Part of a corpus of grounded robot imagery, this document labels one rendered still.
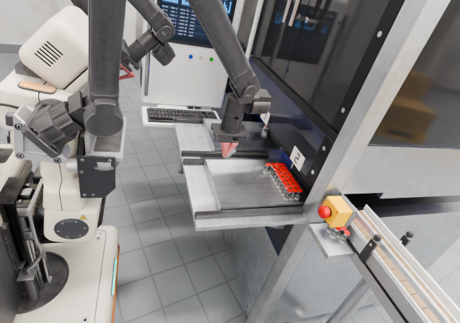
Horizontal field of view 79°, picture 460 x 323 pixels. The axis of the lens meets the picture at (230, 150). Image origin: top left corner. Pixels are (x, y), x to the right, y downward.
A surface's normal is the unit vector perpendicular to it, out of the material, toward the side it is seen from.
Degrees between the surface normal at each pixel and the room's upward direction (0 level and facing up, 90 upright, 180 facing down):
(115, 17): 104
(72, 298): 0
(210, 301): 0
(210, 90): 90
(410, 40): 90
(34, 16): 90
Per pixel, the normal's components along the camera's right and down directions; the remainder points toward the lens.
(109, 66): 0.40, 0.75
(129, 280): 0.21, -0.82
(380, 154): 0.26, 0.58
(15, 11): 0.48, 0.56
